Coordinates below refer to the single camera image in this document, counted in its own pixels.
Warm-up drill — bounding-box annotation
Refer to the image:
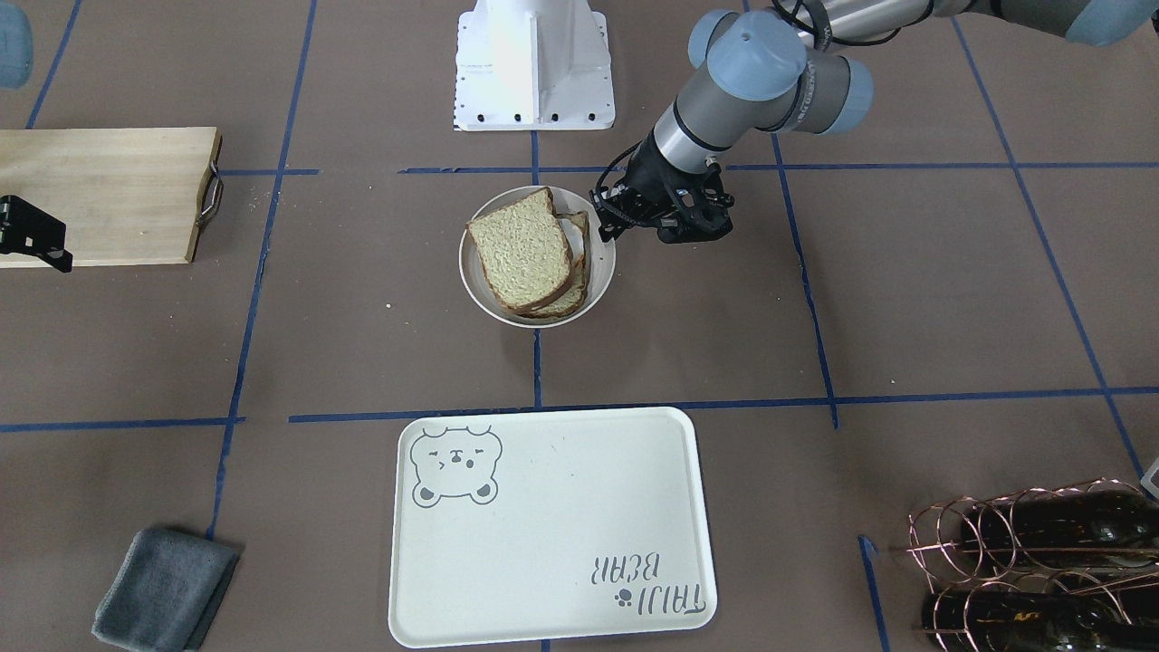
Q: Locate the bread slice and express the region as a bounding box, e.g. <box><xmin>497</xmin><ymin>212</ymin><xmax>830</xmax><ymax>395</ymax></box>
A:
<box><xmin>466</xmin><ymin>186</ymin><xmax>571</xmax><ymax>314</ymax></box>
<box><xmin>519</xmin><ymin>211</ymin><xmax>590</xmax><ymax>321</ymax></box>

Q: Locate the grey folded cloth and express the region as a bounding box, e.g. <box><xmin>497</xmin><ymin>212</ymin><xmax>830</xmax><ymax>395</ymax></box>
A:
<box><xmin>92</xmin><ymin>527</ymin><xmax>241</xmax><ymax>651</ymax></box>

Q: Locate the dark wine bottle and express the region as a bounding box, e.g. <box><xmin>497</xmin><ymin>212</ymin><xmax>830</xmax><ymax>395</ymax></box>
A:
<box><xmin>960</xmin><ymin>488</ymin><xmax>1158</xmax><ymax>570</ymax></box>
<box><xmin>916</xmin><ymin>583</ymin><xmax>1158</xmax><ymax>651</ymax></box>

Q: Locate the copper wire bottle rack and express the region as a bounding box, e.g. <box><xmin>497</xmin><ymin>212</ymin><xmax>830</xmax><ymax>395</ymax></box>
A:
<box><xmin>899</xmin><ymin>478</ymin><xmax>1158</xmax><ymax>651</ymax></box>

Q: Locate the white bear tray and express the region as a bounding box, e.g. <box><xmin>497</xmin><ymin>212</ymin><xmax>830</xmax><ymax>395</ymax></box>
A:
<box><xmin>388</xmin><ymin>406</ymin><xmax>719</xmax><ymax>649</ymax></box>

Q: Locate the wooden cutting board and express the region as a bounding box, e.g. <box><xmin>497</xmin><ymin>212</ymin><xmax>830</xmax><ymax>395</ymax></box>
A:
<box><xmin>1</xmin><ymin>127</ymin><xmax>223</xmax><ymax>268</ymax></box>

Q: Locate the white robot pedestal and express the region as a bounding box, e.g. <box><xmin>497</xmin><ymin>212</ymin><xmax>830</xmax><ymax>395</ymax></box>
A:
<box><xmin>453</xmin><ymin>1</ymin><xmax>615</xmax><ymax>132</ymax></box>

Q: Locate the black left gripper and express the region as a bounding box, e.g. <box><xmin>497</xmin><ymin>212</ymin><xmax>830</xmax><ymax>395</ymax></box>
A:
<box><xmin>590</xmin><ymin>135</ymin><xmax>735</xmax><ymax>246</ymax></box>

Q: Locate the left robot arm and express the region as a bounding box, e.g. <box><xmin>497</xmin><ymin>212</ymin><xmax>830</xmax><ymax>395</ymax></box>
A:
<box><xmin>590</xmin><ymin>1</ymin><xmax>1156</xmax><ymax>244</ymax></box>

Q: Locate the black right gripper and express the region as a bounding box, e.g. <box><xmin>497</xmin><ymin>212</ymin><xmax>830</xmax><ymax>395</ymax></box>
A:
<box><xmin>1</xmin><ymin>195</ymin><xmax>73</xmax><ymax>273</ymax></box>

